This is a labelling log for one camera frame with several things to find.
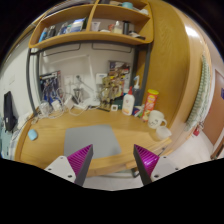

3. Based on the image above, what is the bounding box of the black monitor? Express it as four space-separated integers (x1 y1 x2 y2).
4 91 17 131

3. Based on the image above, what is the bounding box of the white power adapter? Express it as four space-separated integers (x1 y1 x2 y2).
52 100 62 111

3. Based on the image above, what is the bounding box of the white desk lamp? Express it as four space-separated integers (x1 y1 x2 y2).
73 75 100 106

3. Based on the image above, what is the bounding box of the grey mouse pad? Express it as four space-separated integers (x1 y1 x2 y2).
64 125 121 159

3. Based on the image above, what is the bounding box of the red yellow snack can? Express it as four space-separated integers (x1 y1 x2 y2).
142 89 159 121

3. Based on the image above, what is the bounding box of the gold robot figure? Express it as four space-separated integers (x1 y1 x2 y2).
99 76 122 111

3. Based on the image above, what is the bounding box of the brown door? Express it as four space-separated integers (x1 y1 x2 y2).
203 71 224 144

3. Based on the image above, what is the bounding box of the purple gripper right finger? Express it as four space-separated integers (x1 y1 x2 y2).
133 143 178 186

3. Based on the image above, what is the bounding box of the wooden wall shelf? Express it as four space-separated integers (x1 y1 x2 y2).
29 0 153 49

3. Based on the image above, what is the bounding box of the white mug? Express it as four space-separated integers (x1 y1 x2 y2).
148 110 167 129

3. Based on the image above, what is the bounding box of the small clear plastic cup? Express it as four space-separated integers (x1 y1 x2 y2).
156 126 172 140

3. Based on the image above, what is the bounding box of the light blue computer mouse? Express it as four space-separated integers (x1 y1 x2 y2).
28 129 38 141

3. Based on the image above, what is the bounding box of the white lotion bottle red cap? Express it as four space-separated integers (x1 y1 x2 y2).
122 88 135 115

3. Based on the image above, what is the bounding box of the blue robot model box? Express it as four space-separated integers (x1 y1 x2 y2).
40 70 61 104

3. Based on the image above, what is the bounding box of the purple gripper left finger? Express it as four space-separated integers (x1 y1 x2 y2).
44 143 95 187

